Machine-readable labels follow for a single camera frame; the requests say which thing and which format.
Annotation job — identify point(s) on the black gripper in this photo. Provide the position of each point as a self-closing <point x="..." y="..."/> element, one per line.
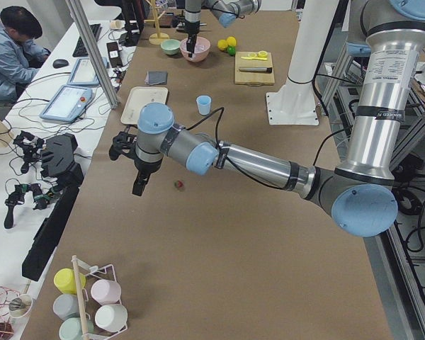
<point x="144" y="167"/>
<point x="190" y="29"/>

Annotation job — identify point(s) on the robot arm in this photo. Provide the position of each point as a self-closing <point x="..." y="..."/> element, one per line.
<point x="225" y="12"/>
<point x="357" y="193"/>

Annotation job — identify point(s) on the pile of ice cubes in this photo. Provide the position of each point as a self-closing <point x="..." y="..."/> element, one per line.
<point x="202" y="45"/>

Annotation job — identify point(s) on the light blue plastic cup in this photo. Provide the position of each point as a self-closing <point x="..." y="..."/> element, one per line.
<point x="203" y="104"/>

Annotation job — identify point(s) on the white cup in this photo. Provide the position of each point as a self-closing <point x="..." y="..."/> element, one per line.
<point x="111" y="318"/>

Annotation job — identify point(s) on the grey cup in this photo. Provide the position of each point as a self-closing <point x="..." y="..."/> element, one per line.
<point x="66" y="306"/>

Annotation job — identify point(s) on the mint green cup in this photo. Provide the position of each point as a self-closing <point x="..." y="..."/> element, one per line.
<point x="71" y="329"/>

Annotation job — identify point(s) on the paper cup with whisk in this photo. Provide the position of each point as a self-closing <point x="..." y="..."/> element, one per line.
<point x="20" y="306"/>

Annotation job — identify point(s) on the pink bowl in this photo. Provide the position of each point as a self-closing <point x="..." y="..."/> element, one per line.
<point x="196" y="57"/>

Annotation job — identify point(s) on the green bowl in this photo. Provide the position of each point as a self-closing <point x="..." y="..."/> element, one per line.
<point x="171" y="47"/>

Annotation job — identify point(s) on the whole yellow lemon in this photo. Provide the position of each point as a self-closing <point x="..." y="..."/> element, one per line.
<point x="222" y="45"/>

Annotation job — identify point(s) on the wooden mug tree stand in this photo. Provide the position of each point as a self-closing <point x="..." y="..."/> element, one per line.
<point x="157" y="12"/>

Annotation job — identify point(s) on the red strawberry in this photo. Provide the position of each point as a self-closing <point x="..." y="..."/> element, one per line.
<point x="179" y="185"/>

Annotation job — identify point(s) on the green lime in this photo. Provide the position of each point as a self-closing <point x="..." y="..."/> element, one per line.
<point x="231" y="51"/>

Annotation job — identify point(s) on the grey folded cloth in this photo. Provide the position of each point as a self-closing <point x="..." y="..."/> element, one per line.
<point x="156" y="78"/>

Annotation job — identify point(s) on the yellow plastic knife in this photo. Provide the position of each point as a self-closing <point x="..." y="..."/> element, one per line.
<point x="249" y="57"/>

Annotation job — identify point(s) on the wooden cutting board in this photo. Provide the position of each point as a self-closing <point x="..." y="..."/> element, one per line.
<point x="244" y="78"/>

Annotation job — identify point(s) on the lemon half near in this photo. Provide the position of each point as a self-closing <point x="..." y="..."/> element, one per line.
<point x="263" y="54"/>

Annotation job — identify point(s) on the cream rabbit tray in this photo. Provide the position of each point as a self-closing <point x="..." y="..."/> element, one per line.
<point x="138" y="97"/>

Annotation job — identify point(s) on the teach pendant near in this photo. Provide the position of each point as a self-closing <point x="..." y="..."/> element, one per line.
<point x="67" y="104"/>

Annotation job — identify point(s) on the teach pendant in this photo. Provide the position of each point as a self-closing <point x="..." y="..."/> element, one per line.
<point x="83" y="74"/>
<point x="67" y="104"/>

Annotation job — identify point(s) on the teach pendant far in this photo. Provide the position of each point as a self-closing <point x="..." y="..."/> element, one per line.
<point x="83" y="74"/>

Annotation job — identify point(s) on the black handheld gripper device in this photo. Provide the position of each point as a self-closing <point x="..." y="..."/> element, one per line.
<point x="17" y="197"/>

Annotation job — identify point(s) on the black computer mouse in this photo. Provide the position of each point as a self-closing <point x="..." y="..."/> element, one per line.
<point x="60" y="63"/>

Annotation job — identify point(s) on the person in blue jacket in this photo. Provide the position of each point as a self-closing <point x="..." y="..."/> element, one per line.
<point x="20" y="56"/>

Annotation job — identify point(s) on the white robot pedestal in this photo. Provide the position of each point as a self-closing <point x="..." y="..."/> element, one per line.
<point x="294" y="103"/>

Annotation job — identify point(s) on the aluminium frame post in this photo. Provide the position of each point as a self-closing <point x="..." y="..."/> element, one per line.
<point x="77" y="13"/>

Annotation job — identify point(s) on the wooden rack handle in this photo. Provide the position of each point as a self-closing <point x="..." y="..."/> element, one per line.
<point x="86" y="334"/>

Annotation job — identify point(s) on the white wire cup rack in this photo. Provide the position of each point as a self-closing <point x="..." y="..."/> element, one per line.
<point x="89" y="275"/>

